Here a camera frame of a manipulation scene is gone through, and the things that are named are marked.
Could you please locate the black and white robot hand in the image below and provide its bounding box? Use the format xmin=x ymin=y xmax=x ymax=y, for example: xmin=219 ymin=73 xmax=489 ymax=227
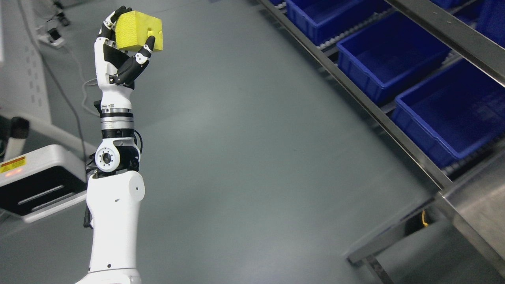
xmin=94 ymin=6 xmax=156 ymax=114

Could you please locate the yellow foam block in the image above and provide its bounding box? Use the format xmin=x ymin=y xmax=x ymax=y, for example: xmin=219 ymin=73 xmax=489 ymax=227
xmin=115 ymin=11 xmax=163 ymax=52

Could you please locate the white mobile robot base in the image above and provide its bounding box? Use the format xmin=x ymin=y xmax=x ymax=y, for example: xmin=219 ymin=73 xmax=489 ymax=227
xmin=0 ymin=117 xmax=97 ymax=224

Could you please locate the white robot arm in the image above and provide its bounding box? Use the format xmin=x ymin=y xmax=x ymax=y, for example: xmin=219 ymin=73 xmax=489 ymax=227
xmin=79 ymin=101 xmax=146 ymax=284

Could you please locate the steel shelf rack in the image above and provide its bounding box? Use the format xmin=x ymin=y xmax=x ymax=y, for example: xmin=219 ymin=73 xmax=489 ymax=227
xmin=260 ymin=0 xmax=504 ymax=189

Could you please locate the blue plastic bin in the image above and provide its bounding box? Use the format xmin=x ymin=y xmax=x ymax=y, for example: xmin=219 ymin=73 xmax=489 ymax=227
xmin=337 ymin=12 xmax=450 ymax=107
xmin=392 ymin=60 xmax=505 ymax=168
xmin=286 ymin=0 xmax=391 ymax=46

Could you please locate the stainless steel table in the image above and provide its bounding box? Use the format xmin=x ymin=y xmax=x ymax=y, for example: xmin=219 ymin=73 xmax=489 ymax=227
xmin=346 ymin=150 xmax=505 ymax=284

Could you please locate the black floor cable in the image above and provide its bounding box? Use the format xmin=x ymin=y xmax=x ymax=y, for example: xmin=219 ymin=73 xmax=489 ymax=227
xmin=16 ymin=0 xmax=89 ymax=166

